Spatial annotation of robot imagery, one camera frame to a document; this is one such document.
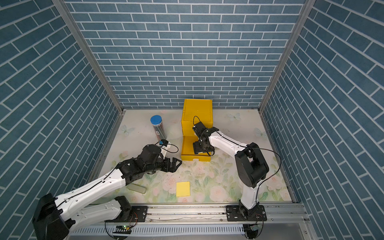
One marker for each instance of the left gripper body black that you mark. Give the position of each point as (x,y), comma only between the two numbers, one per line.
(160,163)

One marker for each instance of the grey green case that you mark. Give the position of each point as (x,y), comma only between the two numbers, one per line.
(137,188)

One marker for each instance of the yellow drawer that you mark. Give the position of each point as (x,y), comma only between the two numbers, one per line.
(188,154)

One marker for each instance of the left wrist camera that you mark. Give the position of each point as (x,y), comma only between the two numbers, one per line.
(163,144)

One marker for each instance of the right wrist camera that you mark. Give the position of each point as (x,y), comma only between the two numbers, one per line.
(201,131)

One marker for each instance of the yellow sticky pad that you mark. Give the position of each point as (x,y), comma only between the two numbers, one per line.
(183,189)

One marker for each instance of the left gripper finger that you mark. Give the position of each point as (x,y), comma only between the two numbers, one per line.
(176,162)
(172,169)

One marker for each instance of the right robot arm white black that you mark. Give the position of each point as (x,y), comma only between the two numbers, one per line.
(251,165)

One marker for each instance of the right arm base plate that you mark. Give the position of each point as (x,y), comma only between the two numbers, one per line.
(239,213)

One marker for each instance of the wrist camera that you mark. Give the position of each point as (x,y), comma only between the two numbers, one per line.
(201,131)
(163,144)

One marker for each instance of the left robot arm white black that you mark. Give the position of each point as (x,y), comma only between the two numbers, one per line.
(56,217)

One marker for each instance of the pen tube blue lid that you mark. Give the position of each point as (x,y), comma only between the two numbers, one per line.
(157,123)

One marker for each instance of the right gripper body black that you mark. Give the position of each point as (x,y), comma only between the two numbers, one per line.
(199,147)

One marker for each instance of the white cable duct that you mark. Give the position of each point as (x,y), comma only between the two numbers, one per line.
(157,230)

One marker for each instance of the yellow drawer cabinet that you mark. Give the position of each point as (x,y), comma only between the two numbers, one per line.
(195,111)

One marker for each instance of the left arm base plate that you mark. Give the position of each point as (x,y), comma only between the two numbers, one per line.
(136,214)

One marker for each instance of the aluminium mounting rail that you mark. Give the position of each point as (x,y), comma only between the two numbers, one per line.
(277,213)

